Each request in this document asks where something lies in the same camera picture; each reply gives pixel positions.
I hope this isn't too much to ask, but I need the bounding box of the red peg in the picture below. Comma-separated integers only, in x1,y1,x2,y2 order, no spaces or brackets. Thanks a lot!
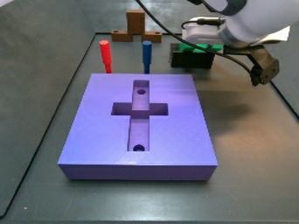
98,40,112,74

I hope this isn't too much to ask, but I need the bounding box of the black angle fixture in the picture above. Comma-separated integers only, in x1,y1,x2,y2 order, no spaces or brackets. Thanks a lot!
169,43,214,69

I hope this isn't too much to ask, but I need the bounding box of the purple board with cross slot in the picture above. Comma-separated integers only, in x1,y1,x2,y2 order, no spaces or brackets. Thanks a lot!
57,73,217,180

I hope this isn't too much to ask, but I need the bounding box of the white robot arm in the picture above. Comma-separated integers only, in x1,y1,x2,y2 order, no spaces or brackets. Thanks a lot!
181,0,299,48

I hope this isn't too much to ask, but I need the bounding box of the blue peg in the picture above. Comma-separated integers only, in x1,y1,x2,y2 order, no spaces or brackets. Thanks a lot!
142,40,152,74

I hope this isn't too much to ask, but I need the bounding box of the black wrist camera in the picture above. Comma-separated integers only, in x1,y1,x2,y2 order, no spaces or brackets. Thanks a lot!
224,45,280,86

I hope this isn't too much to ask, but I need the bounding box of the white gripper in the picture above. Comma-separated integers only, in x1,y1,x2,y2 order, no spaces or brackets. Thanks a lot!
181,17,229,45

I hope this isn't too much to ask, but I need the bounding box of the black cable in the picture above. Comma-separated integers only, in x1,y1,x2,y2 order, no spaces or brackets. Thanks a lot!
134,0,257,80

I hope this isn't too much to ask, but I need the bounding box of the green U-shaped block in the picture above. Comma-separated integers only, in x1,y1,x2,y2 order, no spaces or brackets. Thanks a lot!
178,43,222,53

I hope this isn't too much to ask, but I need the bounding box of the brown T-shaped block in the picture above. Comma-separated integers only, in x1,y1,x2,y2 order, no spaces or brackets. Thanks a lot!
110,10,162,43

